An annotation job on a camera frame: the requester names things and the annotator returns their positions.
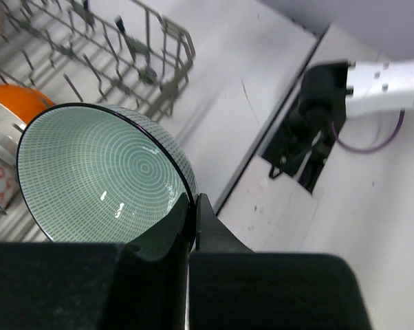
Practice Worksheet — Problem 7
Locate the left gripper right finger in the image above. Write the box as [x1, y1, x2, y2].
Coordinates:
[188, 194, 371, 329]

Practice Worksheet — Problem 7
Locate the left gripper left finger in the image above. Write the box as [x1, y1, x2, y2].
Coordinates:
[0, 195, 192, 329]

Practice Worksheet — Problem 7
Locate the green patterned bowl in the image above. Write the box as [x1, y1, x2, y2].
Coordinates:
[17, 103, 199, 243]

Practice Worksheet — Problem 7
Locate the plain white bowl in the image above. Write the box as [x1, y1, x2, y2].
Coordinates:
[0, 85, 54, 166]

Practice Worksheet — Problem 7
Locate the grey wire dish rack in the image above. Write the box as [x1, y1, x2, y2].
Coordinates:
[0, 0, 196, 221]

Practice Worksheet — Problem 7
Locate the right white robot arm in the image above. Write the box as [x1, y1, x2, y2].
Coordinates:
[298, 60, 414, 132]

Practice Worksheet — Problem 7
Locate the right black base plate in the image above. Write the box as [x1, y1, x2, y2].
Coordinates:
[262, 107, 334, 193]

